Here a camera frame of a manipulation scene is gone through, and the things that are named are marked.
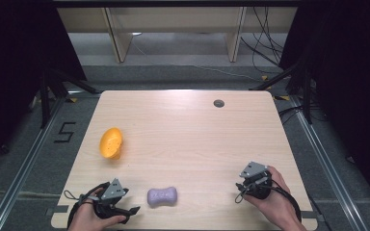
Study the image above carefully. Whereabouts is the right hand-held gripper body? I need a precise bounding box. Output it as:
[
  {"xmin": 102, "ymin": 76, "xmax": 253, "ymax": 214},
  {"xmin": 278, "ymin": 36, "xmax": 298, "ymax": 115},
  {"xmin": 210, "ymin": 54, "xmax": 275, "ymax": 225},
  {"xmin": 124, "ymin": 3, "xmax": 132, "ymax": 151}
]
[{"xmin": 236, "ymin": 161, "xmax": 274, "ymax": 200}]

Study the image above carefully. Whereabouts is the person's left hand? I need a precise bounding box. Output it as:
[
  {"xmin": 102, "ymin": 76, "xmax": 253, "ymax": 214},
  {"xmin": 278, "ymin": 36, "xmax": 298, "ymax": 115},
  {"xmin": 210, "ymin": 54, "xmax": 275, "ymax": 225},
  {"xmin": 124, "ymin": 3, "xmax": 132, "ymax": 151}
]
[{"xmin": 67, "ymin": 187, "xmax": 127, "ymax": 231}]

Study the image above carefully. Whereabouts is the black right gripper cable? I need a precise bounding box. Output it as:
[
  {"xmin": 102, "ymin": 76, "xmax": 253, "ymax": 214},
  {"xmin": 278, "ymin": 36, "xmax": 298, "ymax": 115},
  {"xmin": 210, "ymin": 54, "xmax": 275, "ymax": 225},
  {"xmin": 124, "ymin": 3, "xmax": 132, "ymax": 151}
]
[{"xmin": 234, "ymin": 182, "xmax": 303, "ymax": 223}]

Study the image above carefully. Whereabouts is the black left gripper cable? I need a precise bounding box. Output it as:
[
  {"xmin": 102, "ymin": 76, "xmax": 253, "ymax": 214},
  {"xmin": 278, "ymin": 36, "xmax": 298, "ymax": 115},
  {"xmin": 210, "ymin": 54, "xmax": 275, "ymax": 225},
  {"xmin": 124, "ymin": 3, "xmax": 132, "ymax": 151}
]
[{"xmin": 63, "ymin": 182, "xmax": 111, "ymax": 229}]

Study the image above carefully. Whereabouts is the person's right hand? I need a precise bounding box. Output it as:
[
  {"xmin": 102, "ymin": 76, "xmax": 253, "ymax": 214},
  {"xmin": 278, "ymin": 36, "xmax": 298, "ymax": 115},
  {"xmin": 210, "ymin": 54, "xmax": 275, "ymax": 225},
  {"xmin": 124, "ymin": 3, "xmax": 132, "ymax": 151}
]
[{"xmin": 243, "ymin": 165, "xmax": 306, "ymax": 231}]

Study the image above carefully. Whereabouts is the black curtain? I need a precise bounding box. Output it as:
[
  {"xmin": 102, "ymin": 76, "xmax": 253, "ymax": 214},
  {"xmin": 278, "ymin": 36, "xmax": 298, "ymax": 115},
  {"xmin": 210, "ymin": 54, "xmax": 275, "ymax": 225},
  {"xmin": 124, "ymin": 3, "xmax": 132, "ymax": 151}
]
[
  {"xmin": 0, "ymin": 0, "xmax": 89, "ymax": 174},
  {"xmin": 277, "ymin": 0, "xmax": 370, "ymax": 206}
]

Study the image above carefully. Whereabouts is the bundle of black cables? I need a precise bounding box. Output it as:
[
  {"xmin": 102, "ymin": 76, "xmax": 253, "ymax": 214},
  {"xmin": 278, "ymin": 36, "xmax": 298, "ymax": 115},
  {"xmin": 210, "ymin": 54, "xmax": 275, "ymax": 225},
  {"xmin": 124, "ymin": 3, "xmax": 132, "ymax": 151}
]
[{"xmin": 240, "ymin": 6, "xmax": 286, "ymax": 75}]

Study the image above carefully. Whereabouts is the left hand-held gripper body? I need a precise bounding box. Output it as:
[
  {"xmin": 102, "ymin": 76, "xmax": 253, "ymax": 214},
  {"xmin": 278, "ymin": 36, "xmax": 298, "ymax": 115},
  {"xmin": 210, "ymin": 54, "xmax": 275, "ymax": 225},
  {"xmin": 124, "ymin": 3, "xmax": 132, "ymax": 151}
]
[{"xmin": 92, "ymin": 178, "xmax": 131, "ymax": 225}]

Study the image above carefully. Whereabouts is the metal floor rail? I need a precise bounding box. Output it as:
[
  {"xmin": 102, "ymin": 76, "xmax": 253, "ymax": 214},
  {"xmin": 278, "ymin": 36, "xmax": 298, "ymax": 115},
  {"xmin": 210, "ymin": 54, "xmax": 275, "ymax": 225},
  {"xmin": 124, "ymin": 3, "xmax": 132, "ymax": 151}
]
[
  {"xmin": 0, "ymin": 95, "xmax": 66, "ymax": 231},
  {"xmin": 289, "ymin": 95, "xmax": 364, "ymax": 231}
]

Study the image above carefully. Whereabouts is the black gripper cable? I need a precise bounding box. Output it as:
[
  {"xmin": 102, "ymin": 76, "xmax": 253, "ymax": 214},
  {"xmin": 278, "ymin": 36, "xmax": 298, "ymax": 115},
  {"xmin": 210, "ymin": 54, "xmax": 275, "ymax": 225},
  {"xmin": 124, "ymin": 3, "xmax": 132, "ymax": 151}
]
[
  {"xmin": 63, "ymin": 182, "xmax": 111, "ymax": 229},
  {"xmin": 234, "ymin": 182, "xmax": 303, "ymax": 223}
]

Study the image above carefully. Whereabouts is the light wooden shelf unit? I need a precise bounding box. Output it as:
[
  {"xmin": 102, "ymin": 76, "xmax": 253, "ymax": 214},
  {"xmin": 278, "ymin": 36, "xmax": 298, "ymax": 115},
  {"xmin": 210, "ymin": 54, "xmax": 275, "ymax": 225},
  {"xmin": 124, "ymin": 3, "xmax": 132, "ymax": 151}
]
[{"xmin": 57, "ymin": 6, "xmax": 299, "ymax": 64}]

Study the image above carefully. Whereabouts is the purple soap bar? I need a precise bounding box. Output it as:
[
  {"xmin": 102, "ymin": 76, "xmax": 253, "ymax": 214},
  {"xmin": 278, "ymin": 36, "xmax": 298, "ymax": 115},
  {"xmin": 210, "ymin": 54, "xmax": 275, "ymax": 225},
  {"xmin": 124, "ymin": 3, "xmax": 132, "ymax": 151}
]
[{"xmin": 146, "ymin": 186, "xmax": 178, "ymax": 208}]

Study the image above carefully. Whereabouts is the black metal stand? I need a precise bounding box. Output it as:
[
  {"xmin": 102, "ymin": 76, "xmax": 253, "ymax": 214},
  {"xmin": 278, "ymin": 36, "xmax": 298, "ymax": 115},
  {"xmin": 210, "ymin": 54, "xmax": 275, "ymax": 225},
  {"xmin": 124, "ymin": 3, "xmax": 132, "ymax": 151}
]
[
  {"xmin": 38, "ymin": 65, "xmax": 101, "ymax": 130},
  {"xmin": 249, "ymin": 59, "xmax": 316, "ymax": 125}
]

